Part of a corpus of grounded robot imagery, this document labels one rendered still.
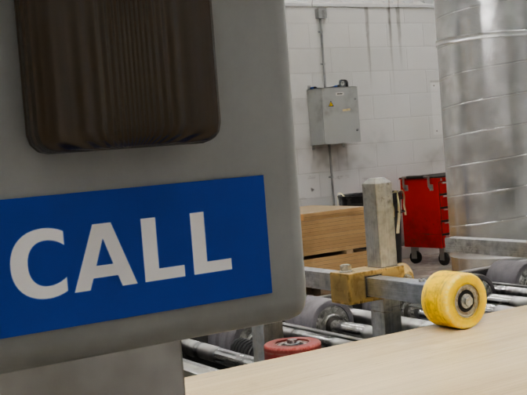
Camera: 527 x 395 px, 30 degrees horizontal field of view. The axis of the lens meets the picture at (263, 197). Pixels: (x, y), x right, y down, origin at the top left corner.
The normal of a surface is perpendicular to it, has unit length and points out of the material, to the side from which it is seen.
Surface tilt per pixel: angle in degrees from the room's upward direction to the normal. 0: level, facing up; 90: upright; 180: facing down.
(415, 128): 90
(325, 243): 90
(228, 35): 90
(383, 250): 90
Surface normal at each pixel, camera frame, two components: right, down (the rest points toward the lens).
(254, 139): 0.53, 0.00
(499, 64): -0.03, 0.05
